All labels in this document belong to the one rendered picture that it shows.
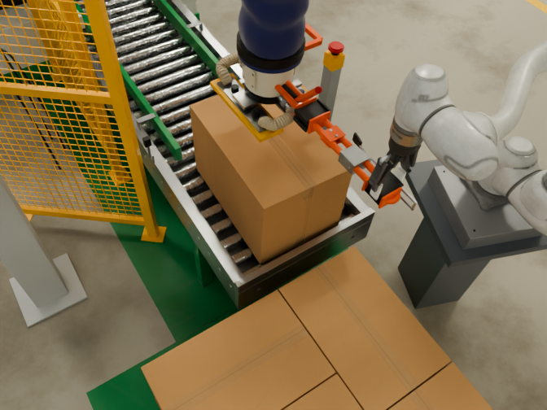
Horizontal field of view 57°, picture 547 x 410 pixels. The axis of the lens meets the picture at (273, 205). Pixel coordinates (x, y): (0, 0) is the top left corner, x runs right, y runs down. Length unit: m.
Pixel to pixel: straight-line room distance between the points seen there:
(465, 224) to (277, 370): 0.89
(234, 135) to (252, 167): 0.18
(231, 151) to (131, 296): 1.09
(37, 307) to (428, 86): 2.19
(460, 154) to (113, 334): 1.96
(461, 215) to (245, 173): 0.85
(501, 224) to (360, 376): 0.79
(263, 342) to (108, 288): 1.07
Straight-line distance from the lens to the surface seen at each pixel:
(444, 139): 1.17
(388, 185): 1.50
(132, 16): 3.39
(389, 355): 2.04
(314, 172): 1.90
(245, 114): 1.81
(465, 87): 4.02
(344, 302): 2.09
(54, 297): 2.79
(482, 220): 2.11
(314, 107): 1.68
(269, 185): 1.85
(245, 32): 1.64
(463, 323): 2.83
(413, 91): 1.21
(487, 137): 1.18
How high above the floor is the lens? 2.40
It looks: 54 degrees down
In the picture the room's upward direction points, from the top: 5 degrees clockwise
